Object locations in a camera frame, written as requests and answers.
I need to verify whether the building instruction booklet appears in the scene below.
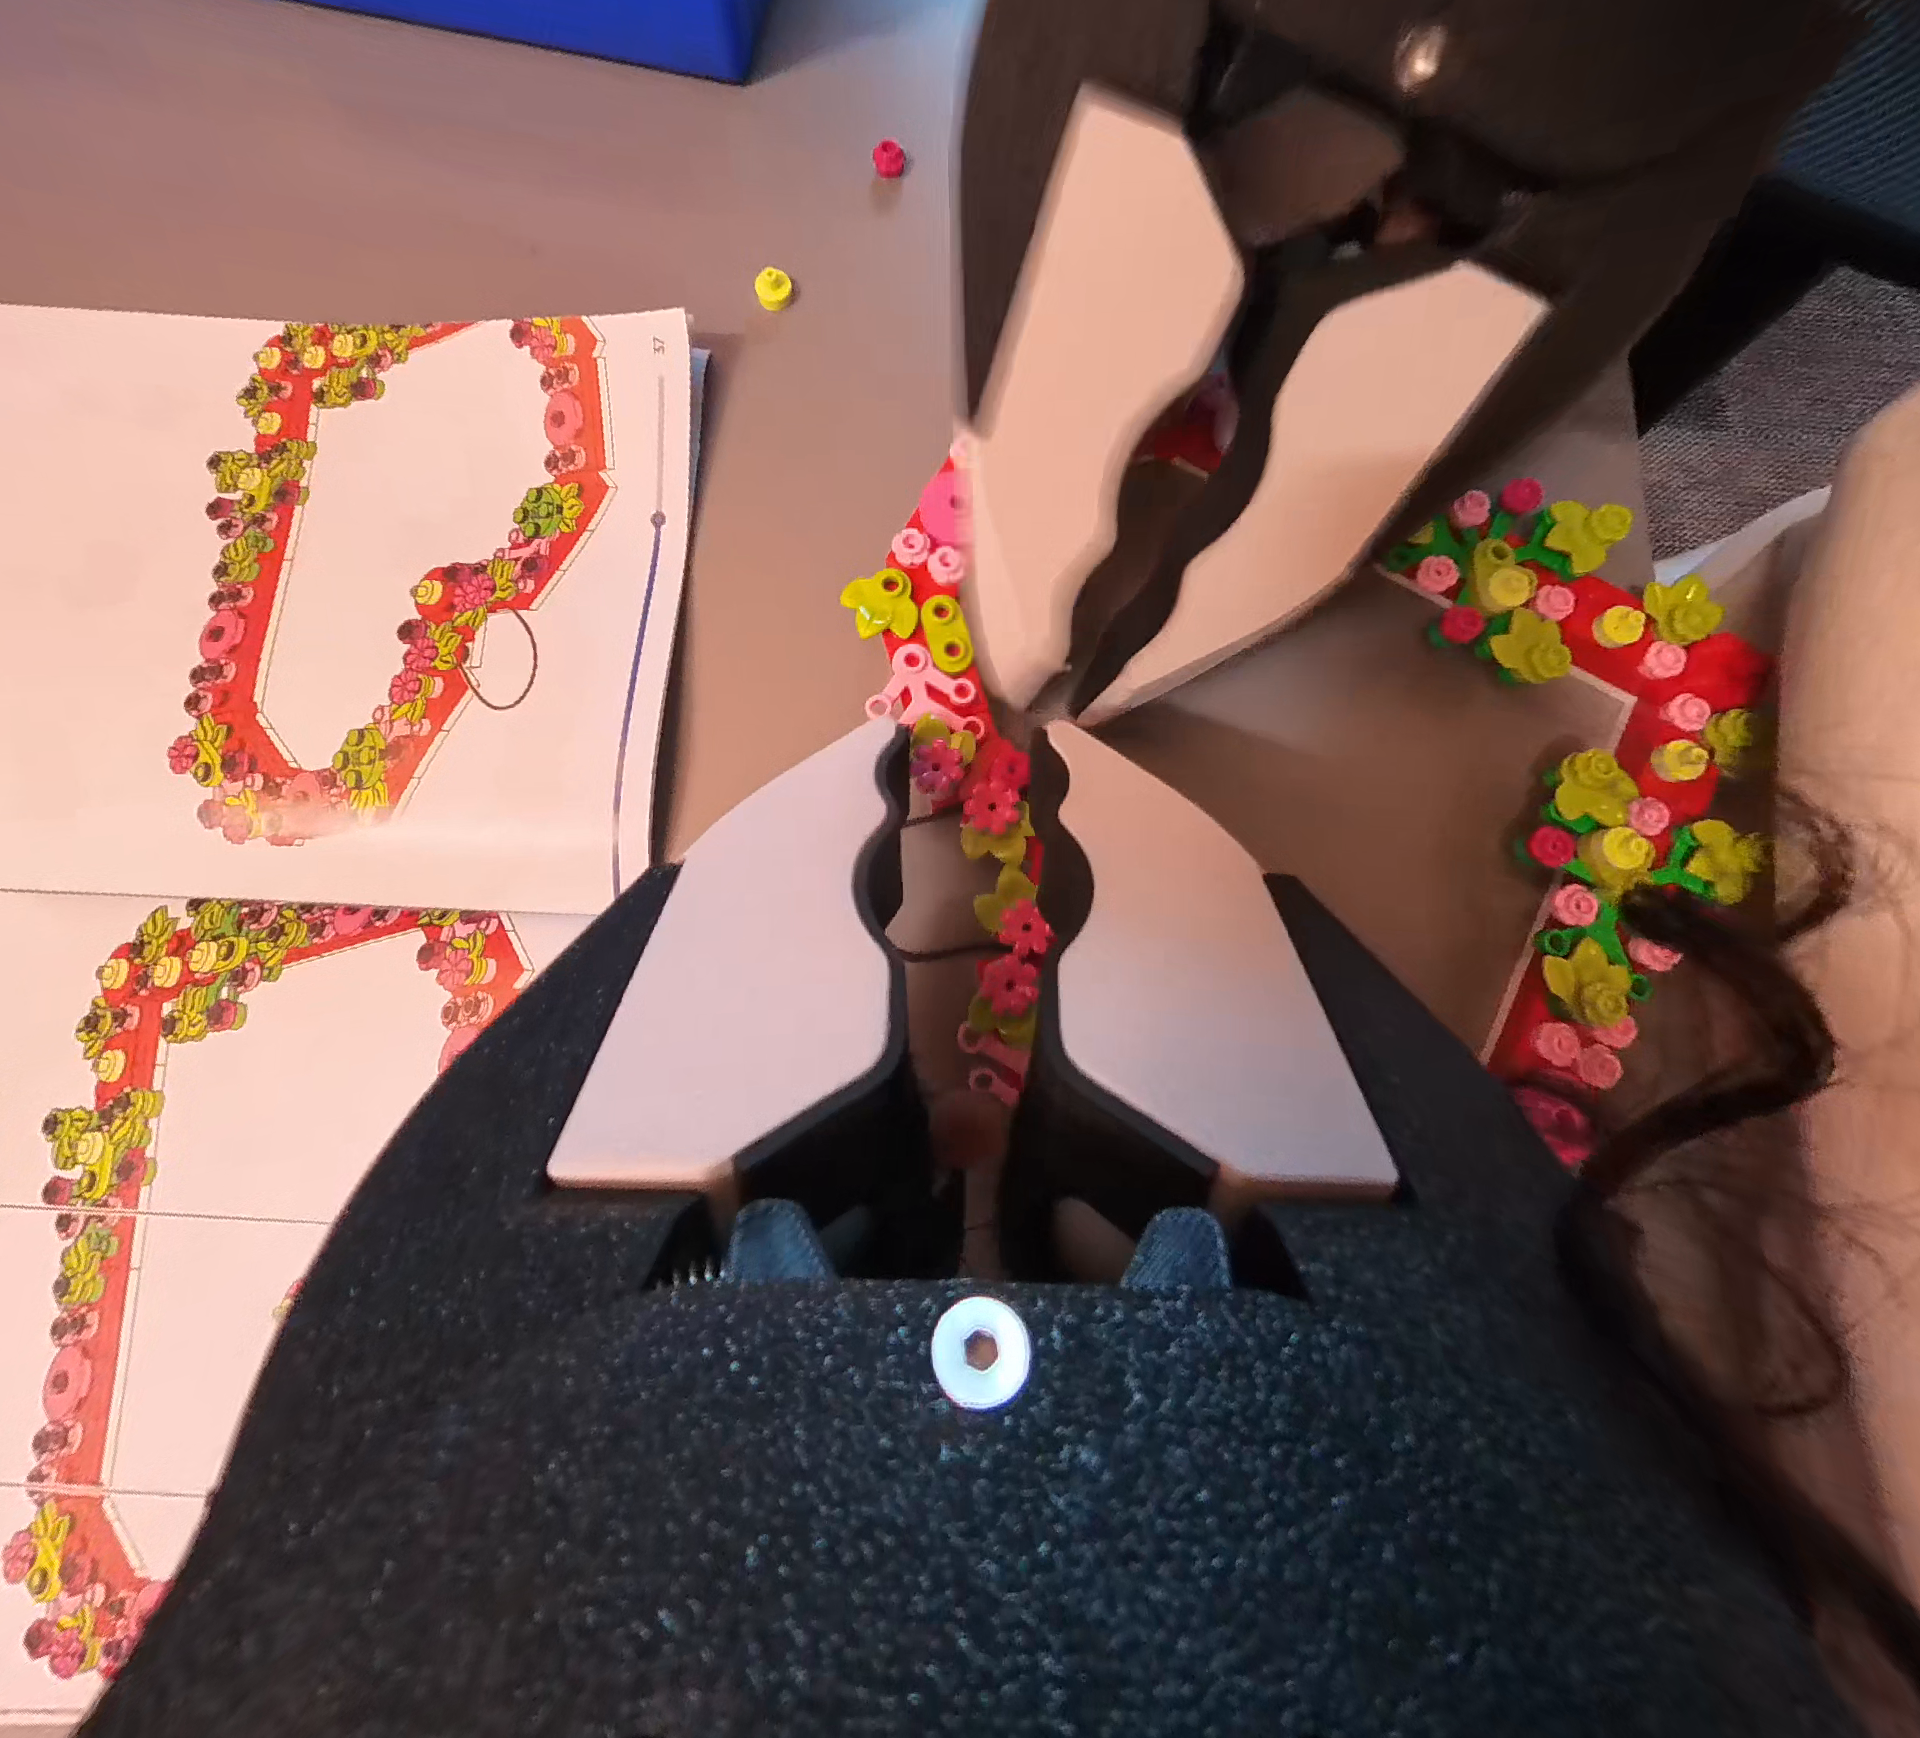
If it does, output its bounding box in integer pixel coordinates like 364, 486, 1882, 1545
0, 305, 710, 1727

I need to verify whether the red heart brick flower wreath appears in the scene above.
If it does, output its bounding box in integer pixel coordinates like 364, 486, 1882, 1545
841, 381, 1780, 1170

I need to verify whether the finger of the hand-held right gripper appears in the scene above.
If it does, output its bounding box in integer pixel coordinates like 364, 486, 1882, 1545
959, 85, 1253, 721
1071, 256, 1557, 729

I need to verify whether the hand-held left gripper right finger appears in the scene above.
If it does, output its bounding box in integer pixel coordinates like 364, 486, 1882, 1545
1034, 720, 1404, 1188

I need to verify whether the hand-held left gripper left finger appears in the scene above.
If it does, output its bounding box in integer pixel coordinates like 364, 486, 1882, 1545
547, 720, 917, 1191

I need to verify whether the person's dark hair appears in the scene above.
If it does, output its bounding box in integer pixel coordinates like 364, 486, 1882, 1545
1575, 780, 1861, 1426

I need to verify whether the grey desk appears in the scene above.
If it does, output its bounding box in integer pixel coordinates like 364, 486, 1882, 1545
0, 0, 1667, 1738

